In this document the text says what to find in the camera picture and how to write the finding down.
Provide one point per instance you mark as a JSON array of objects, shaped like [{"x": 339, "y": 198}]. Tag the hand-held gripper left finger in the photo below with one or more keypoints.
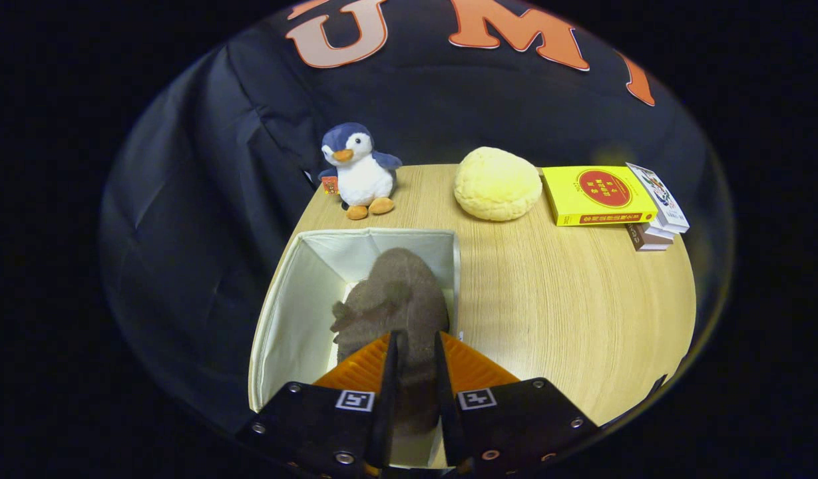
[{"x": 385, "y": 399}]

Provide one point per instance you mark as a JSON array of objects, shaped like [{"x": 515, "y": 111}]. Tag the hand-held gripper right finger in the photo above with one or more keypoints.
[{"x": 446, "y": 399}]

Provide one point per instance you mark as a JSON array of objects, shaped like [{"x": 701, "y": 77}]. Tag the brown woolly shoe with bow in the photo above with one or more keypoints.
[{"x": 405, "y": 299}]

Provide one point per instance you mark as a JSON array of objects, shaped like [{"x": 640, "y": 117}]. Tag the beige fabric storage box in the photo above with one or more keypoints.
[{"x": 295, "y": 313}]

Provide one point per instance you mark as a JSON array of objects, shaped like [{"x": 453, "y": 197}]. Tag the yellow round plush cushion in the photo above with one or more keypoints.
[{"x": 496, "y": 185}]

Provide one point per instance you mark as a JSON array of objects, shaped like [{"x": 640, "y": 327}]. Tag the penguin plush toy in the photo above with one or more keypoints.
[{"x": 362, "y": 176}]

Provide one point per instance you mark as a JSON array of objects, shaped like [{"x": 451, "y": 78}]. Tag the yellow book with red circle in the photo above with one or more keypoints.
[{"x": 598, "y": 196}]

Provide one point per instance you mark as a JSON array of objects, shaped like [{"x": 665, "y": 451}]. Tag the brown book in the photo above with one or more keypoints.
[{"x": 648, "y": 241}]

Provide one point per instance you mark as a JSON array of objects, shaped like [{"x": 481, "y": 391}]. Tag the black backdrop cloth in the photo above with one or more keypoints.
[{"x": 202, "y": 219}]

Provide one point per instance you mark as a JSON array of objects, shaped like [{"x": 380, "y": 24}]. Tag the white illustrated book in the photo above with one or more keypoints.
[{"x": 661, "y": 196}]

